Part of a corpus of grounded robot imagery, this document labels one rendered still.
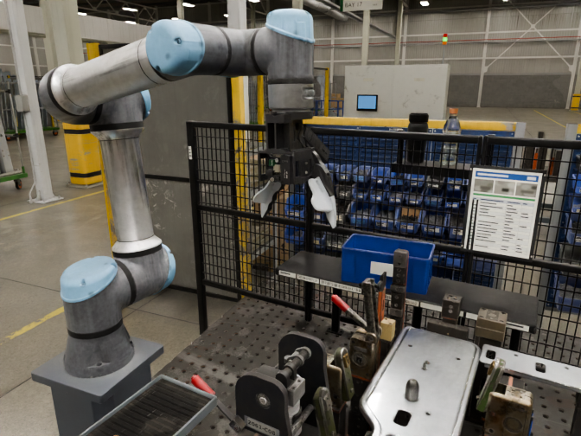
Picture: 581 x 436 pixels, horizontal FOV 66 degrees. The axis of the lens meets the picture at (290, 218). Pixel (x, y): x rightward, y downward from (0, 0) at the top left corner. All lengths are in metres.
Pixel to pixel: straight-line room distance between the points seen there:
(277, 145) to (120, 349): 0.61
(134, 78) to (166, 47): 0.12
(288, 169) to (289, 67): 0.16
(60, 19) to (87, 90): 7.65
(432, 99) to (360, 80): 1.18
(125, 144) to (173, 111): 2.24
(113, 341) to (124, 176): 0.37
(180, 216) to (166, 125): 0.67
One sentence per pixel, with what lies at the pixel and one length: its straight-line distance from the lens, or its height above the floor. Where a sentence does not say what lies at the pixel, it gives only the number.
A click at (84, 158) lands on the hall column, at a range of 8.44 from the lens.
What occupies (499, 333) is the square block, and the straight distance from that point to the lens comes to 1.45.
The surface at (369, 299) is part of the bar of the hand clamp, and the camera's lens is 1.21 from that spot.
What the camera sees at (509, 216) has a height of 1.29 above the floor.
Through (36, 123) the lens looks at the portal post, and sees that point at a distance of 7.62.
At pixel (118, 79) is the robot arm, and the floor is 1.72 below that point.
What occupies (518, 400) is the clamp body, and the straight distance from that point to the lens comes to 1.18.
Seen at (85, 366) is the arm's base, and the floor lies 1.13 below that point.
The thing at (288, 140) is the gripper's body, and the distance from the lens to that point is 0.74.
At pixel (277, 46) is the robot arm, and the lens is 0.74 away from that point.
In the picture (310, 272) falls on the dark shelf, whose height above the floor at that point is 1.03.
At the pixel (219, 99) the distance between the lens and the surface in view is 3.09.
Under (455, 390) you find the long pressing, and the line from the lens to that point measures 1.23.
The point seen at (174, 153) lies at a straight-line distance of 3.35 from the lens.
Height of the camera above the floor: 1.71
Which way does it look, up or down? 17 degrees down
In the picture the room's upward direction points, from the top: straight up
